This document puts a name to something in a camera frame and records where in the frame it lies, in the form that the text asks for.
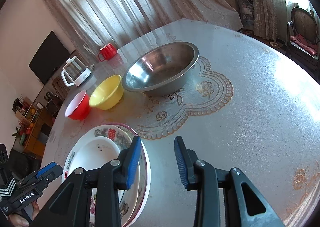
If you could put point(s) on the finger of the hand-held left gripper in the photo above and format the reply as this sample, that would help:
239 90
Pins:
46 168
37 183

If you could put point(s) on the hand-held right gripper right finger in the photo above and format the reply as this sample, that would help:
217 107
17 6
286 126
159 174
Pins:
181 162

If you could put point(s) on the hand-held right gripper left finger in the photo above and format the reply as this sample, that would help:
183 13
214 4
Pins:
133 162

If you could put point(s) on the large floral rimmed plate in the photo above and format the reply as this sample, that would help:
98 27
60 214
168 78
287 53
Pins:
145 187

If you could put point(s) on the small white floral bowl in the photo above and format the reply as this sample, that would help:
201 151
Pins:
100 152

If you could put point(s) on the deep plate with red print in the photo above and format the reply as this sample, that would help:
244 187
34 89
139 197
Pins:
110 133

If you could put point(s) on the red plastic bowl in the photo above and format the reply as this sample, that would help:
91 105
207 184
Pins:
77 107

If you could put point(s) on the yellow plastic bowl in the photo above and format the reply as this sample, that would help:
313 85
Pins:
107 94

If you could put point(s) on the stainless steel bowl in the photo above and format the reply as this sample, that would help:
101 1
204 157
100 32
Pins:
160 66

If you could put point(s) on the person's left hand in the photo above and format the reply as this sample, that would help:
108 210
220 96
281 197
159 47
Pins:
21 222

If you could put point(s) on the wooden cabinet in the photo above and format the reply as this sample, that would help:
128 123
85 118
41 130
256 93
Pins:
37 129

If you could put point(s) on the dark small appliance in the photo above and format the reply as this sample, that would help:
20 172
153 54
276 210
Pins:
53 104

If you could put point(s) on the carved wooden chair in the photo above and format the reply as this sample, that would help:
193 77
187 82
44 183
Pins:
60 86

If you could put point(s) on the white glass kettle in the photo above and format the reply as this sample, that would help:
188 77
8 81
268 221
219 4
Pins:
77 74

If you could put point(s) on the grey kettle plug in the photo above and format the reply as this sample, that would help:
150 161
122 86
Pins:
93 66

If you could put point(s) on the red mug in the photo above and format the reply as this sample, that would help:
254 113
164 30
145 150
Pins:
108 53

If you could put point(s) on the printed cushion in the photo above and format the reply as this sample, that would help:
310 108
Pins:
245 11

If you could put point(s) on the red chair cushion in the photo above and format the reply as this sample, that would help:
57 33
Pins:
303 43

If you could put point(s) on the round back cane chair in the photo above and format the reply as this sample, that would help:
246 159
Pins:
303 24

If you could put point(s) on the black wall television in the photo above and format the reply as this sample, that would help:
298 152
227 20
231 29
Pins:
48 58

